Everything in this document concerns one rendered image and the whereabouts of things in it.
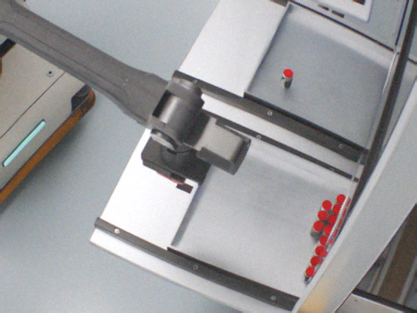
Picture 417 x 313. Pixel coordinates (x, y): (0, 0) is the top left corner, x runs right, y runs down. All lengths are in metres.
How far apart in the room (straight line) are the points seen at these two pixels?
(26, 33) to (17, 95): 1.32
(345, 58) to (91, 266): 1.06
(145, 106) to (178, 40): 1.69
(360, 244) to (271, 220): 0.58
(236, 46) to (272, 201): 0.34
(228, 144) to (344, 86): 0.62
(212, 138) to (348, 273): 0.28
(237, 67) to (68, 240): 0.97
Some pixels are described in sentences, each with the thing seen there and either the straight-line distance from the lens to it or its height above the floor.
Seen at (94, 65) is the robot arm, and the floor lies 1.42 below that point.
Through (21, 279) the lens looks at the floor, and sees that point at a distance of 2.62.
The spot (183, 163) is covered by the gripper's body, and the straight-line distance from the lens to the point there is 1.42.
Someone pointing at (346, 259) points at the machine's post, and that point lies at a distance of 1.25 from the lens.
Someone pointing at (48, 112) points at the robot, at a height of 0.26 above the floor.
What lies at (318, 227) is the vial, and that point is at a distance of 1.70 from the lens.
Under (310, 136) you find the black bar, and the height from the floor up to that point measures 0.90.
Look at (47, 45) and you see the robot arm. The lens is 1.24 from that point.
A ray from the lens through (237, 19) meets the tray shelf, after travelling 1.94.
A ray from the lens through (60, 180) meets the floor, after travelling 2.72.
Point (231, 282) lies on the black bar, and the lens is 1.67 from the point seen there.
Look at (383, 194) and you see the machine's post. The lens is 1.04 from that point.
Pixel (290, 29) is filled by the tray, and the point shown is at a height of 0.88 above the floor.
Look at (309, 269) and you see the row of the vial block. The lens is 1.67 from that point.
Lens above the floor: 2.49
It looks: 64 degrees down
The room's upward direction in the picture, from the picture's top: 10 degrees clockwise
